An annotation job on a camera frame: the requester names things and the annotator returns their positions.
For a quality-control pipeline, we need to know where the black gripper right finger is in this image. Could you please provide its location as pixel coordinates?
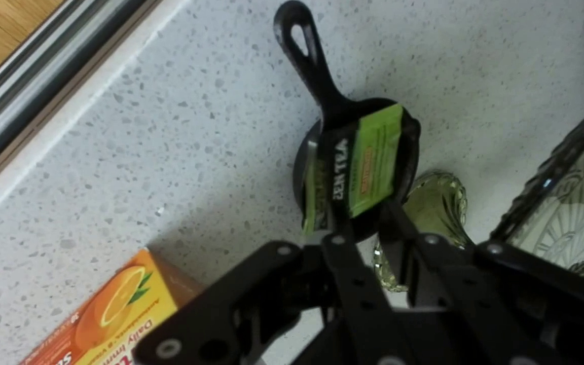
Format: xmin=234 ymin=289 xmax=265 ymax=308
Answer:
xmin=375 ymin=193 xmax=584 ymax=365

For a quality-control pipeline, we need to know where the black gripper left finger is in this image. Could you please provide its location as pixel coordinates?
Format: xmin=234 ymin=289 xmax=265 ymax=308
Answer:
xmin=131 ymin=196 xmax=409 ymax=365

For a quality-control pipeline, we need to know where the bright green black sachet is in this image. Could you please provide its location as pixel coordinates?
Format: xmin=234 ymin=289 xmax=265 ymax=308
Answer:
xmin=299 ymin=101 xmax=406 ymax=236

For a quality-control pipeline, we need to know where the orange sachet box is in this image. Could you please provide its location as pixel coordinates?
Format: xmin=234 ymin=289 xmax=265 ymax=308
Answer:
xmin=20 ymin=248 xmax=203 ymax=365

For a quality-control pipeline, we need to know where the green glass bowl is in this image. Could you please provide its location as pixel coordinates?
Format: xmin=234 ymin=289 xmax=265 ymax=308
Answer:
xmin=368 ymin=169 xmax=476 ymax=293

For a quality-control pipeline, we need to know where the patterned glass plate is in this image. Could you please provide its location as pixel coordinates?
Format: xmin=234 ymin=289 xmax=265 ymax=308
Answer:
xmin=488 ymin=100 xmax=584 ymax=289

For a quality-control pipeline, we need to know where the black cast iron skillet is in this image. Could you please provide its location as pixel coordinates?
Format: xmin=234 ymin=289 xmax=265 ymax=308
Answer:
xmin=272 ymin=0 xmax=424 ymax=244

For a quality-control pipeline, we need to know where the grey drawer cabinet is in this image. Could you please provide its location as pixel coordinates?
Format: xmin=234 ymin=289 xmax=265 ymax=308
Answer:
xmin=0 ymin=0 xmax=166 ymax=199

